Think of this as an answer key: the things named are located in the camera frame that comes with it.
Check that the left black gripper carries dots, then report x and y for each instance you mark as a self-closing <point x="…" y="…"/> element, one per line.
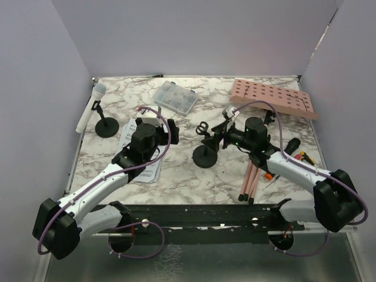
<point x="174" y="131"/>

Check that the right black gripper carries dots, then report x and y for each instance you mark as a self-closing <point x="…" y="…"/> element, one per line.
<point x="214" y="141"/>

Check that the sheet music page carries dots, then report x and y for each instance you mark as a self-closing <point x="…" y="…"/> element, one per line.
<point x="151" y="172"/>

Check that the black round mic stand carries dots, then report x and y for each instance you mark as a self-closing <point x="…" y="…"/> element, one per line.
<point x="106" y="127"/>

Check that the black microphone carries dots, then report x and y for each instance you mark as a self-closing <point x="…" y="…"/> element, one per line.
<point x="291" y="147"/>

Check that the white microphone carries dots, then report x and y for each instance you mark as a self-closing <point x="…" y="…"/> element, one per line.
<point x="98" y="93"/>

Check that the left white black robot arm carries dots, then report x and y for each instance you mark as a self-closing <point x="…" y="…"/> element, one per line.
<point x="61" y="225"/>

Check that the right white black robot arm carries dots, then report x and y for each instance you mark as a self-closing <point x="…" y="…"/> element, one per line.
<point x="335" y="202"/>

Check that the clear plastic organizer box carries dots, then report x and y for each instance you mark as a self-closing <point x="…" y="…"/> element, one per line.
<point x="175" y="98"/>

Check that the thin metal rod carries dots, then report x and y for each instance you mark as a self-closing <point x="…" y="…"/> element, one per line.
<point x="272" y="182"/>

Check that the red yellow screwdriver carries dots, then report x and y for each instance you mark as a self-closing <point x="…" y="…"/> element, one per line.
<point x="304" y="157"/>

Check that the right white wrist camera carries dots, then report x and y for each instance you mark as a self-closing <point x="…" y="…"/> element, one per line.
<point x="230" y="114"/>

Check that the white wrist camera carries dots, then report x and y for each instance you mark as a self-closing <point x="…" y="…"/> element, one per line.
<point x="230" y="114"/>
<point x="147" y="116"/>

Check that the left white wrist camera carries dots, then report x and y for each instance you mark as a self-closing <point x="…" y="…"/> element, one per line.
<point x="147" y="116"/>

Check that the black mounting rail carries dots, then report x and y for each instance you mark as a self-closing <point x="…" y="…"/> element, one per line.
<point x="200" y="224"/>

